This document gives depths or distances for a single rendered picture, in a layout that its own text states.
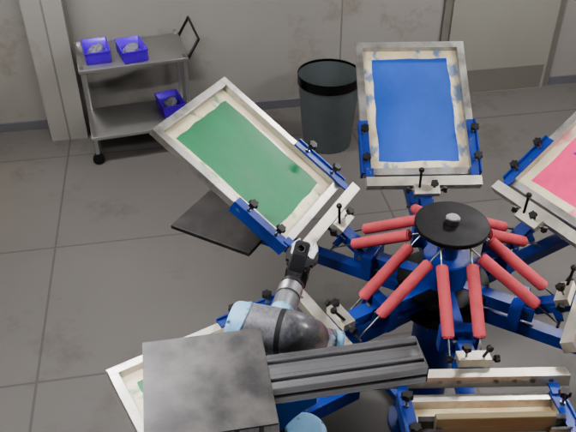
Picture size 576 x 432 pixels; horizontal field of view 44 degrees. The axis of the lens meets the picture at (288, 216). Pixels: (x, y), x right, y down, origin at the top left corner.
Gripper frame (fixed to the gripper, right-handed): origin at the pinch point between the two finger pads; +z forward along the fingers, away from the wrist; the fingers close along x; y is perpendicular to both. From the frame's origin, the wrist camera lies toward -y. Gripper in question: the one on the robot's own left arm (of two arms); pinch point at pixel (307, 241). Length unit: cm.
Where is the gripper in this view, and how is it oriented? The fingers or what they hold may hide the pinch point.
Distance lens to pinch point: 229.3
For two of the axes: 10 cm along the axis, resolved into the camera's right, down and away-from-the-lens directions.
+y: -1.3, 7.7, 6.2
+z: 2.5, -5.8, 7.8
